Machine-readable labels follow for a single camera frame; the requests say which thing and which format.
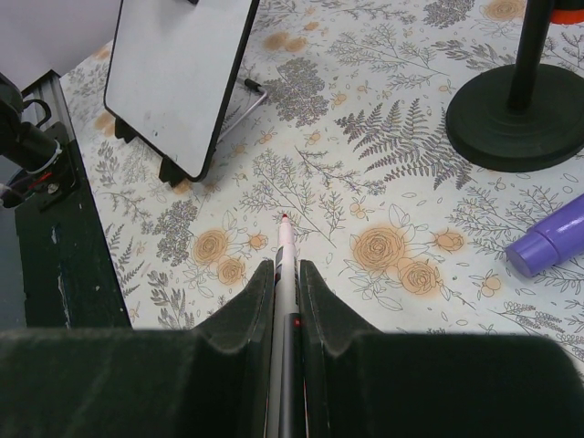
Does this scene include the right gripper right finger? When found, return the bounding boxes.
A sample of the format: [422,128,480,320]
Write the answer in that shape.
[299,260,583,437]

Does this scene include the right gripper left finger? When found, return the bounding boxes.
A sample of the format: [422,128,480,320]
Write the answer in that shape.
[1,261,275,437]

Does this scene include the white red-capped marker pen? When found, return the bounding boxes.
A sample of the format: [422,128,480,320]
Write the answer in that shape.
[266,214,299,437]

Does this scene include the small black-framed whiteboard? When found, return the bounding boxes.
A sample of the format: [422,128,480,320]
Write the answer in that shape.
[104,0,268,187]

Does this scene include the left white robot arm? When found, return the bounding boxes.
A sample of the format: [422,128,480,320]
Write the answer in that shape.
[1,75,62,174]

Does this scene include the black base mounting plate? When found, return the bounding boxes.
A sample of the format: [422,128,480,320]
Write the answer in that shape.
[16,122,130,329]

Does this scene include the purple microphone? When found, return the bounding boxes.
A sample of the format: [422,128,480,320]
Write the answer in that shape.
[506,195,583,277]

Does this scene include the floral patterned table mat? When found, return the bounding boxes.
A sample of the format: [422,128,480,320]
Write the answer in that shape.
[61,1,583,357]

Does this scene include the black round microphone stand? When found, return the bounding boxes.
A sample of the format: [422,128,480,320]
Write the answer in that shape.
[445,1,583,172]

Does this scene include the wire whiteboard easel stand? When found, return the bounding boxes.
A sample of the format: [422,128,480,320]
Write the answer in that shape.
[217,77,268,142]

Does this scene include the aluminium frame rail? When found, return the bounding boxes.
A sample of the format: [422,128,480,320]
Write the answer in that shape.
[22,70,78,148]

